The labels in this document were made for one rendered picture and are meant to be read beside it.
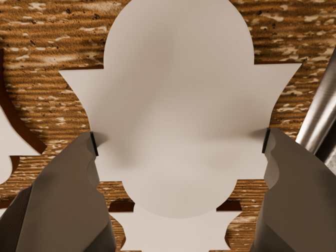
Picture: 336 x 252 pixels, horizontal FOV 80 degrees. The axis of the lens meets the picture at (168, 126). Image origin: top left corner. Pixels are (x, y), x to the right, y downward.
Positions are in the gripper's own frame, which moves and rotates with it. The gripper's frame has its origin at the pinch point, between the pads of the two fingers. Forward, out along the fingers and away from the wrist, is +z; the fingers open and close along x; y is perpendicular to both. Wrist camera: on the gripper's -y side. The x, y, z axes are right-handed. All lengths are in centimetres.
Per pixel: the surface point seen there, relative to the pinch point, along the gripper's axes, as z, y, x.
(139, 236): 2.0, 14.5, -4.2
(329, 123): 4.0, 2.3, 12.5
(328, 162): 4.8, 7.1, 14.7
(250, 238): 3.4, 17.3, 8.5
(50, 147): 2.2, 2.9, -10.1
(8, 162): 1.2, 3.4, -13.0
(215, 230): 2.0, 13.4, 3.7
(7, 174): 1.3, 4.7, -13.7
